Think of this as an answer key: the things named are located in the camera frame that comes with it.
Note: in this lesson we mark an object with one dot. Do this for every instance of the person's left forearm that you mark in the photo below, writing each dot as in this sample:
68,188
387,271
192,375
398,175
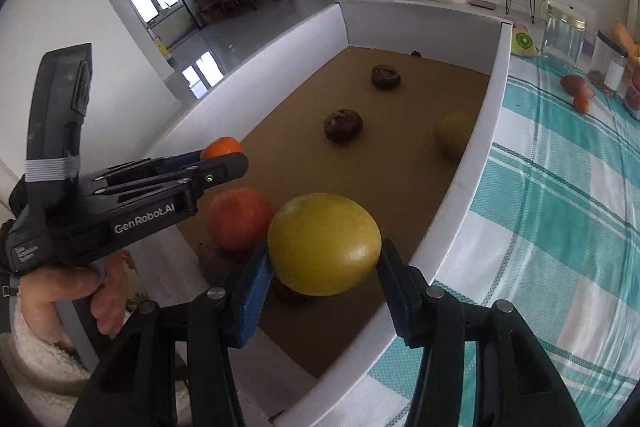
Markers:
40,367

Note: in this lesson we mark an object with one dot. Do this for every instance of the person's left hand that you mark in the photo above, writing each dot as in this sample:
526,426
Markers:
110,292

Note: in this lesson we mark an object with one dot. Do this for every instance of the small tangerine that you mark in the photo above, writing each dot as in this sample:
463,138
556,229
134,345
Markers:
222,147
581,103

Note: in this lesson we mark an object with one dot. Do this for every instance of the red labelled can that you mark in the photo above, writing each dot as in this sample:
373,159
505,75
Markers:
634,94

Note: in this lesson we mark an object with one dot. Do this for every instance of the dark brown shiitake mushroom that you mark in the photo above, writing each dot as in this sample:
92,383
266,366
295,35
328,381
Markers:
343,125
385,77

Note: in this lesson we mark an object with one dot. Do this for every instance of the teal checked tablecloth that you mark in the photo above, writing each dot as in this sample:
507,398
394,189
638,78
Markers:
550,232

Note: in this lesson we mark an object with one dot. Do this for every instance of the small yellow object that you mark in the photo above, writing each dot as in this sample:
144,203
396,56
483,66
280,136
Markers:
163,51

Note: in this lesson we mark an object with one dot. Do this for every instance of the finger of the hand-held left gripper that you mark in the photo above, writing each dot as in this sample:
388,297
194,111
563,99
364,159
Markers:
220,172
182,158

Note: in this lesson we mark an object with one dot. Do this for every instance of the yellow green round fruit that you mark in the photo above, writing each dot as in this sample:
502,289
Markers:
454,133
325,242

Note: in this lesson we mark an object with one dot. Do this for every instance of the clear jar with black lid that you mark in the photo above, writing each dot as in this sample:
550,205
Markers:
609,64

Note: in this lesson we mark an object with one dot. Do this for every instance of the white walled cardboard box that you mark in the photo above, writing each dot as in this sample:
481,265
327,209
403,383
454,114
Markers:
480,187

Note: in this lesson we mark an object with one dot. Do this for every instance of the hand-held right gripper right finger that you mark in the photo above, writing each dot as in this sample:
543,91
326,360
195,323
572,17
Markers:
397,307

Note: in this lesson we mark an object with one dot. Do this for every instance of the small sweet potato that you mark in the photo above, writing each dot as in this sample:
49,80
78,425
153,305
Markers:
577,86

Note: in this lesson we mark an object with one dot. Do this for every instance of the pink toy with kiwi print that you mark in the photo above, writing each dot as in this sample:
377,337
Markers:
524,39

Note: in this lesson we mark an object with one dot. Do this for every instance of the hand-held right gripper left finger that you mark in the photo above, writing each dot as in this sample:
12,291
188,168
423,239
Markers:
252,302

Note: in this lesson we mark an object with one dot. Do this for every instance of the empty glass jar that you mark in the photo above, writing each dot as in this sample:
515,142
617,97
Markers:
562,39

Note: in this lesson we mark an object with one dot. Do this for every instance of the red apple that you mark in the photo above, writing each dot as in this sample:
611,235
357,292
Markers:
235,219

